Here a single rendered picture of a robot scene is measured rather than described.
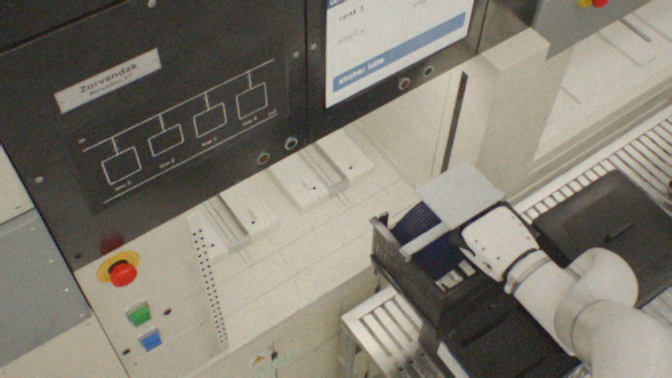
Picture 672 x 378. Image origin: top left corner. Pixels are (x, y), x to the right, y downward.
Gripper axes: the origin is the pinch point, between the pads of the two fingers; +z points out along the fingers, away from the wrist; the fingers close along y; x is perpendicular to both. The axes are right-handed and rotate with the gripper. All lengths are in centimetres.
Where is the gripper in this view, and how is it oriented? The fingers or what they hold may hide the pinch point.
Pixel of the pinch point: (459, 202)
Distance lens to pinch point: 133.3
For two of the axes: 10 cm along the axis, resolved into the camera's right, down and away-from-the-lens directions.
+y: 8.2, -4.6, 3.5
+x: 0.2, -5.9, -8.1
